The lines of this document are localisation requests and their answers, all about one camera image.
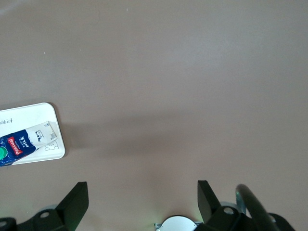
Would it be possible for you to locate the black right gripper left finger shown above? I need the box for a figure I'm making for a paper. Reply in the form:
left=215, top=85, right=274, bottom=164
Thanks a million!
left=31, top=181, right=90, bottom=231

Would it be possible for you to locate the cream rectangular rabbit tray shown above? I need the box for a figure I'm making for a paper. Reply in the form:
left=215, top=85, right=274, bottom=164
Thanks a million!
left=0, top=103, right=66, bottom=167

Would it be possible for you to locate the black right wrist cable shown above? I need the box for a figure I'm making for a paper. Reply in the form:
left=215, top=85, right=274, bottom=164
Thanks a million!
left=235, top=184, right=282, bottom=231

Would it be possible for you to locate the blue white milk carton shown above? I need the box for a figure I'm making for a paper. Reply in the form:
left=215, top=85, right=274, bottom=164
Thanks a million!
left=0, top=121, right=58, bottom=167

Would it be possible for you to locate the brown table cover mat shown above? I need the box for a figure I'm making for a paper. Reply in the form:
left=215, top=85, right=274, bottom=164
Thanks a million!
left=0, top=0, right=308, bottom=231

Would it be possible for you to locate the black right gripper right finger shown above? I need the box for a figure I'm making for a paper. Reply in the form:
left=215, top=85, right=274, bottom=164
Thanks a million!
left=196, top=180, right=251, bottom=231

